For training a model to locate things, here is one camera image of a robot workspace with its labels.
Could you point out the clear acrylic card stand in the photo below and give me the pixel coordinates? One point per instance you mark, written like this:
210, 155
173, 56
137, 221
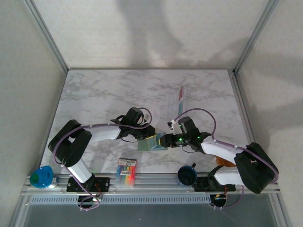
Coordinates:
174, 104

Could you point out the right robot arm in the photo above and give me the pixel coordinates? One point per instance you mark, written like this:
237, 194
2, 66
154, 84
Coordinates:
220, 150

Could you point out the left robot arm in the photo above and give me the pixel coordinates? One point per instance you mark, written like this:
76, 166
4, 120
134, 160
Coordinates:
104, 133

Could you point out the red white blue card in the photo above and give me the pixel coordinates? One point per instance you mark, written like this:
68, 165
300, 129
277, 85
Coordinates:
182, 99

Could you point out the dark blue mug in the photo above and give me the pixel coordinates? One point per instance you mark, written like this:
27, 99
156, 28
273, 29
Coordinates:
187, 176

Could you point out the aluminium table edge rails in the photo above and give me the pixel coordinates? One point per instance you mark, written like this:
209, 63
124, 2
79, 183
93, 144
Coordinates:
156, 183

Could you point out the coloured marker pack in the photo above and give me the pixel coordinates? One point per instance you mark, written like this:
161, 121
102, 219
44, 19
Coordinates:
126, 172

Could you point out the brown teddy bear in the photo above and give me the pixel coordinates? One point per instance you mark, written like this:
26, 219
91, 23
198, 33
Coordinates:
225, 162

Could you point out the blue green plastic toy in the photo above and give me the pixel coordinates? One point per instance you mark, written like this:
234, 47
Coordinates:
41, 177

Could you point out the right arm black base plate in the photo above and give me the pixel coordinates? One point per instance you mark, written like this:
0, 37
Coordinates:
201, 184

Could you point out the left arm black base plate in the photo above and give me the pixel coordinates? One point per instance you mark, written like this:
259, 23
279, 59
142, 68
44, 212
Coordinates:
101, 184

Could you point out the aluminium side rail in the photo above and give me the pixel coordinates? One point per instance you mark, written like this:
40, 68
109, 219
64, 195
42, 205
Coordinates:
239, 99

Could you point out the aluminium frame post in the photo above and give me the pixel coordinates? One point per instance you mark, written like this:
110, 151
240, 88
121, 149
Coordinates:
47, 37
255, 35

